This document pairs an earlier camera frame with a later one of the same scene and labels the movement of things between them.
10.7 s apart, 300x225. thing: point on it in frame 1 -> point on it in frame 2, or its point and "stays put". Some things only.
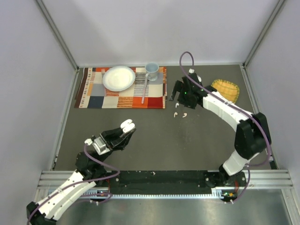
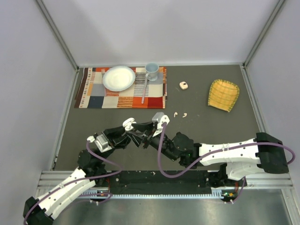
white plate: [118, 78] stays put
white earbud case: [128, 125] stays put
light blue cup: [152, 69] stays put
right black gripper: [179, 86] -> [147, 138]
